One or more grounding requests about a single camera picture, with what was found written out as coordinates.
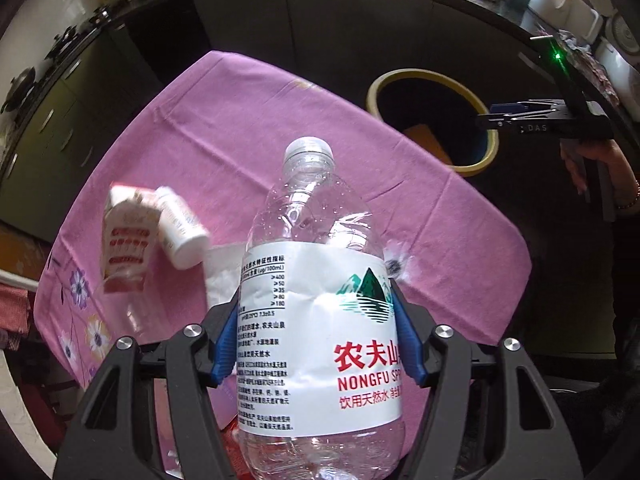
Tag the red checkered cloth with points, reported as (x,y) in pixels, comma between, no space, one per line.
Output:
(12,307)

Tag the red and white carton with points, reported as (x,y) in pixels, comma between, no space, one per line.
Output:
(127,245)

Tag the clear plastic water bottle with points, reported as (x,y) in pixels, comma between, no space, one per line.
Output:
(310,310)

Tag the pink floral tablecloth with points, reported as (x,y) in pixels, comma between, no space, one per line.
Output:
(250,110)

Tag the olive green cabinet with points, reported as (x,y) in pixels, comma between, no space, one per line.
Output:
(60,110)

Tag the yellow-rimmed bin with black bag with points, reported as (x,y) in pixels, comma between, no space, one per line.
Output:
(425,102)

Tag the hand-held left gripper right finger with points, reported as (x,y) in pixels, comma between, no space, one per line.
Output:
(410,345)

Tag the white crumpled tissue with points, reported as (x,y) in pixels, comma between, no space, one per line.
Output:
(220,275)

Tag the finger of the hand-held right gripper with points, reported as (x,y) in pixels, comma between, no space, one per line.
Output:
(515,121)

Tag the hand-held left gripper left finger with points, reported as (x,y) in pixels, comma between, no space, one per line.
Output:
(227,341)

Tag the patterned pink cloth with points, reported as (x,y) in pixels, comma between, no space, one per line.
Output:
(597,72)

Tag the person's right hand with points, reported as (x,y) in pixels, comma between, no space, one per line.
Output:
(607,160)

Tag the black wok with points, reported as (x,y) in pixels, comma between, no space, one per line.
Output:
(64,51)
(17,91)

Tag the orange packet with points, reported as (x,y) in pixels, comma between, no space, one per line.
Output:
(425,142)

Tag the white pill bottle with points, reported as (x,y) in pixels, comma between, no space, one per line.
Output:
(181,235)

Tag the white rice cooker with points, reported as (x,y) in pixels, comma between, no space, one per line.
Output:
(620,42)

